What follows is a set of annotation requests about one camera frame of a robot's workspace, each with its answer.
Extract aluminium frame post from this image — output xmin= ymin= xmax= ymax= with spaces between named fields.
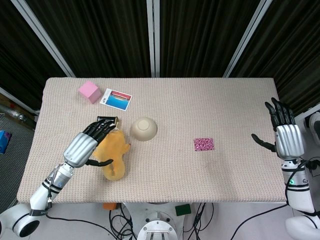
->
xmin=17 ymin=0 xmax=76 ymax=78
xmin=223 ymin=0 xmax=270 ymax=78
xmin=146 ymin=0 xmax=161 ymax=78

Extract black battery box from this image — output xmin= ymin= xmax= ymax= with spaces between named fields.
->
xmin=96 ymin=115 xmax=121 ymax=126

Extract blue photo postcard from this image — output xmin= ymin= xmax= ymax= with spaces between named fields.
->
xmin=99 ymin=87 xmax=133 ymax=112

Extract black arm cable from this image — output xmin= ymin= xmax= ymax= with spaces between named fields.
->
xmin=230 ymin=202 xmax=289 ymax=240

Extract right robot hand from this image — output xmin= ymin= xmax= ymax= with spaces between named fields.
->
xmin=251 ymin=97 xmax=305 ymax=160

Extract black pleated curtain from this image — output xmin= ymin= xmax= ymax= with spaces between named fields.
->
xmin=231 ymin=0 xmax=320 ymax=118
xmin=0 ymin=0 xmax=70 ymax=111
xmin=24 ymin=0 xmax=152 ymax=78
xmin=158 ymin=0 xmax=262 ymax=78

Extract blue tissue pack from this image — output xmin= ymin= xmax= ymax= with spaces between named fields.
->
xmin=0 ymin=130 xmax=13 ymax=155

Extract black floor cable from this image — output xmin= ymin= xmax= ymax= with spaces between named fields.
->
xmin=46 ymin=214 xmax=137 ymax=240

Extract aluminium frame rail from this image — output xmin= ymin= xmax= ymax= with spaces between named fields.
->
xmin=0 ymin=86 xmax=40 ymax=116
xmin=293 ymin=103 xmax=320 ymax=120

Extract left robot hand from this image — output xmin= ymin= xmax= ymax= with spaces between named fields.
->
xmin=62 ymin=119 xmax=118 ymax=169

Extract silver flexible duct hose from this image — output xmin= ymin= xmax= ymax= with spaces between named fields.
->
xmin=0 ymin=104 xmax=36 ymax=126

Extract black cable bundle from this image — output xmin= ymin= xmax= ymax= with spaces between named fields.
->
xmin=183 ymin=202 xmax=215 ymax=240
xmin=108 ymin=202 xmax=137 ymax=240

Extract white robot torso base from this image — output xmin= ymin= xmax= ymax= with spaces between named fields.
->
xmin=123 ymin=201 xmax=201 ymax=240

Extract yellow plush dinosaur toy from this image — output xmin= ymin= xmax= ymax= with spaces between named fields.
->
xmin=92 ymin=129 xmax=132 ymax=181

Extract beige upturned bowl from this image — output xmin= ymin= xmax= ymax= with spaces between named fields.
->
xmin=131 ymin=116 xmax=158 ymax=142

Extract pink cube block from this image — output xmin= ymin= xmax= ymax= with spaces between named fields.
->
xmin=77 ymin=80 xmax=102 ymax=105

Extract green box under table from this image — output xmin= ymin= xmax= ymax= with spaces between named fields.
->
xmin=174 ymin=203 xmax=192 ymax=217

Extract beige woven table cloth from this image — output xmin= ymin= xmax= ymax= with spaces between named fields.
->
xmin=16 ymin=76 xmax=288 ymax=205

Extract pink patterned card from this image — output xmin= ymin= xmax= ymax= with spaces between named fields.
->
xmin=193 ymin=137 xmax=215 ymax=152

